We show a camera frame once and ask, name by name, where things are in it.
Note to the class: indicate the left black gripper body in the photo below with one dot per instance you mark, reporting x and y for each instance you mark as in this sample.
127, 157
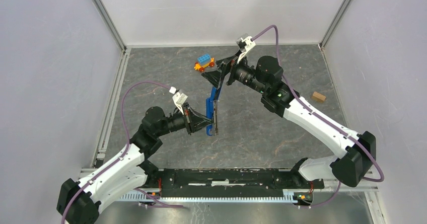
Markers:
174, 122

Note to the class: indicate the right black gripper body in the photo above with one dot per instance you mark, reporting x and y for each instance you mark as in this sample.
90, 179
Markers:
245, 74

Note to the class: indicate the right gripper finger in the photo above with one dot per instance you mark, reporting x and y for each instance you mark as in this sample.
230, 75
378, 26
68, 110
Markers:
215, 77
227, 63

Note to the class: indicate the blue stapler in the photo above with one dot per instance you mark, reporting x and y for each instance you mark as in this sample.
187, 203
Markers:
211, 111

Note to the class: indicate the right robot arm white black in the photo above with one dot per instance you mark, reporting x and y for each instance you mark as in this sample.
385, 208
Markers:
353, 153

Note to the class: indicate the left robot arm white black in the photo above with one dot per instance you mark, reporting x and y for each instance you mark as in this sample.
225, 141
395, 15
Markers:
82, 201

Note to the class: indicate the toy brick car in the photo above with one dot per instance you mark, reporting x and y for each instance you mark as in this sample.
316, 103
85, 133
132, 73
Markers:
203, 62

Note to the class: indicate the small wooden block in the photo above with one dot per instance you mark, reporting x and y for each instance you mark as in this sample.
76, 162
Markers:
318, 97

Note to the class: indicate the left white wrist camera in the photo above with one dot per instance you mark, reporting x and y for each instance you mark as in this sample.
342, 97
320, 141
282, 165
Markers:
179, 98

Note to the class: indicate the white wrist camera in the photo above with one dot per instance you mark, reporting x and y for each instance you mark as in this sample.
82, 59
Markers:
246, 44
179, 98

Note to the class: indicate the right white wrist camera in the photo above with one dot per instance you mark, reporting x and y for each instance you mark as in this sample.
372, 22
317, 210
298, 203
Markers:
246, 44

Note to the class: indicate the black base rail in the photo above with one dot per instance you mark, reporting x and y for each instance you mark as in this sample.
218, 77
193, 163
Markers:
206, 183

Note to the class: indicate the white cable duct strip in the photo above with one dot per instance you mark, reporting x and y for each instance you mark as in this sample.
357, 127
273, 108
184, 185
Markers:
135, 196

